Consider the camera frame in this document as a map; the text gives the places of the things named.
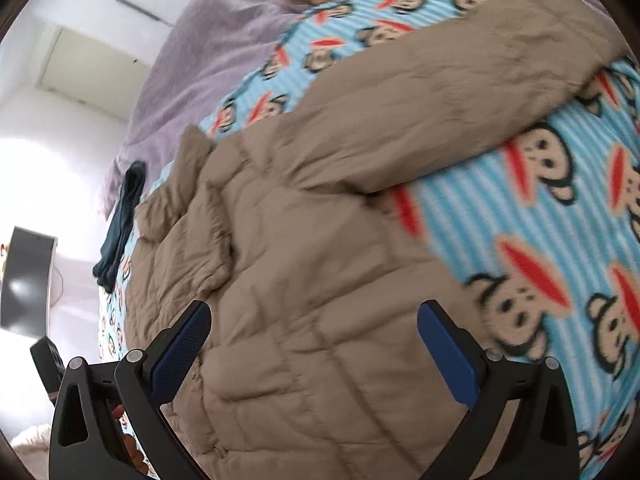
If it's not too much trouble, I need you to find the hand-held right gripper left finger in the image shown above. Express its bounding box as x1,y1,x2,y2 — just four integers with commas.
48,300,213,480

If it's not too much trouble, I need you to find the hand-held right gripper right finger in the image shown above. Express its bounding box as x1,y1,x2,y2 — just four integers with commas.
416,300,583,480

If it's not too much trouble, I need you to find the tan quilted jacket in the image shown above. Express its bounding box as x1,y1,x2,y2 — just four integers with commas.
120,0,631,480

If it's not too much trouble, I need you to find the black box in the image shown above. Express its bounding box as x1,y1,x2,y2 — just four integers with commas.
30,336,66,406

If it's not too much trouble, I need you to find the dark teal folded cloth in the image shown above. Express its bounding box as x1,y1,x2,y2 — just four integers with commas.
92,161,149,293

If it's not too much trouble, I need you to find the blue striped monkey print blanket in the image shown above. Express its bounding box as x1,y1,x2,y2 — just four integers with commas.
95,0,640,480

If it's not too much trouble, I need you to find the dark flat screen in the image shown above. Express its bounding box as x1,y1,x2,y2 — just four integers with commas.
0,226,58,338

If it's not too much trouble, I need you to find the white fluffy cloth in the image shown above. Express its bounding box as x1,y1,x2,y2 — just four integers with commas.
10,422,51,466

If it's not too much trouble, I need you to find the purple fleece blanket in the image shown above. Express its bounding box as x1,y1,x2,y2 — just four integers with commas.
102,0,608,221

